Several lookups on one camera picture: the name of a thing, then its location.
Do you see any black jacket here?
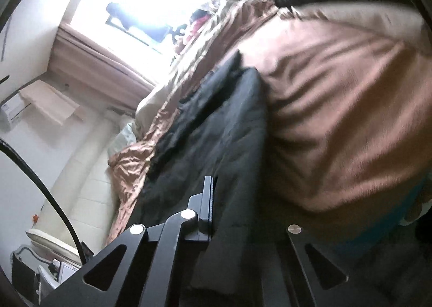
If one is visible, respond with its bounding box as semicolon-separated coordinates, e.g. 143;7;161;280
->
133;51;295;307

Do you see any brown bed sheet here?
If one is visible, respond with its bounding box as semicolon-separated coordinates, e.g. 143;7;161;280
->
106;0;432;251

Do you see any beige duvet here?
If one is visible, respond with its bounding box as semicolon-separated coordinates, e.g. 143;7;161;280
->
135;0;251;127

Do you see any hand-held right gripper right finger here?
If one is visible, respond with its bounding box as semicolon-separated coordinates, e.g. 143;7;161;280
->
285;224;350;307

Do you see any cream padded headboard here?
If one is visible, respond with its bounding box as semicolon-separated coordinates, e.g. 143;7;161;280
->
33;114;136;254

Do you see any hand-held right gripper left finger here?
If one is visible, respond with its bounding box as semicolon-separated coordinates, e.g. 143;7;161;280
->
50;175;215;307

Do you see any black braided cable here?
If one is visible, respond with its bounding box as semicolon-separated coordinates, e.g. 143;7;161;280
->
0;139;86;261

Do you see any pink curtain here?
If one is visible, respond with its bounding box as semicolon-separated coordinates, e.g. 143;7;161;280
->
48;23;160;96

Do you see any white folded cloth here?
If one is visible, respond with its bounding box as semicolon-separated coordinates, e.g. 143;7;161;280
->
293;3;422;45

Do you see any white pillow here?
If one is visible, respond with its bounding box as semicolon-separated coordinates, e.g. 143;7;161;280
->
114;121;140;153

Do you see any pile of clothes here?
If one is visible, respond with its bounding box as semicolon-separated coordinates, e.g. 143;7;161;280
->
189;0;241;38

